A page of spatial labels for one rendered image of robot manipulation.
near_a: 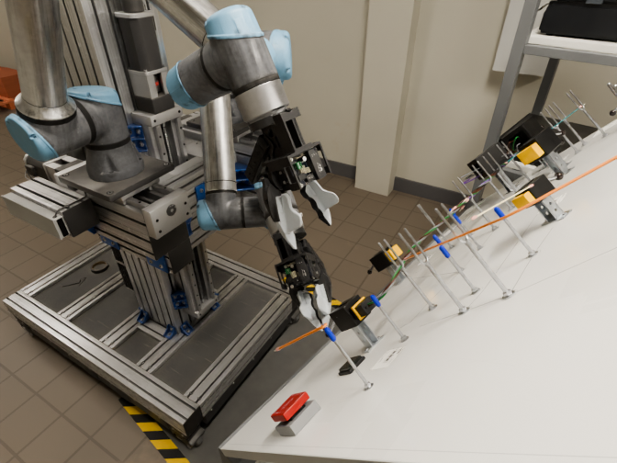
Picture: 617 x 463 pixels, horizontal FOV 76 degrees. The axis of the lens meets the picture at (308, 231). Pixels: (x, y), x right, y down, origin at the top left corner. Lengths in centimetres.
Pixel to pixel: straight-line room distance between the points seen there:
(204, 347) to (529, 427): 168
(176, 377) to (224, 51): 147
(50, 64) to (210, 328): 134
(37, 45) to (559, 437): 97
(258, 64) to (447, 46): 249
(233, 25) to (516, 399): 54
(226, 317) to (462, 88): 216
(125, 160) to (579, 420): 110
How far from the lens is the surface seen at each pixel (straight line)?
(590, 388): 34
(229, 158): 97
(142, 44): 134
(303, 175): 60
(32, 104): 106
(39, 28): 96
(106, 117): 115
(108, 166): 120
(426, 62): 307
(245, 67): 60
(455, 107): 309
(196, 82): 67
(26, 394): 236
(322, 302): 80
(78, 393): 224
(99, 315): 223
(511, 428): 34
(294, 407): 63
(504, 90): 149
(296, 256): 77
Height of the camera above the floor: 168
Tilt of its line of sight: 36 degrees down
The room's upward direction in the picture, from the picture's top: straight up
